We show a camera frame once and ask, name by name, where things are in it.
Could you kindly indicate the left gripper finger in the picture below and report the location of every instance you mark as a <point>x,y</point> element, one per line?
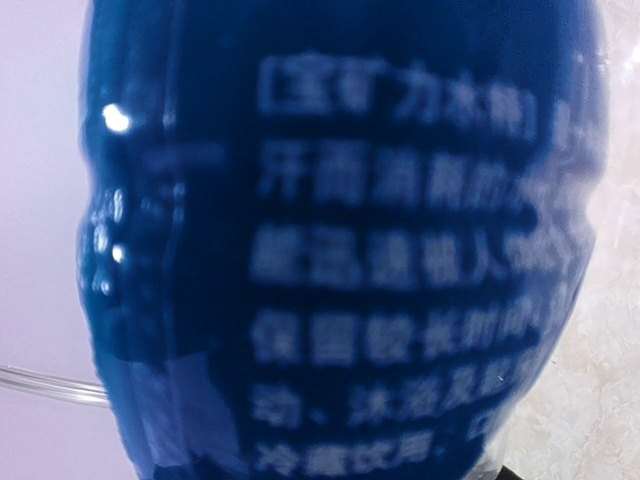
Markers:
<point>516,464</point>

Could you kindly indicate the blue label bottle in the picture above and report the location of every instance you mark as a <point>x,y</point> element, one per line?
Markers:
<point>333,239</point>

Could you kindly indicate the left aluminium post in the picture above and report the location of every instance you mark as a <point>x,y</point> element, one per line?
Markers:
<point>53,387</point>

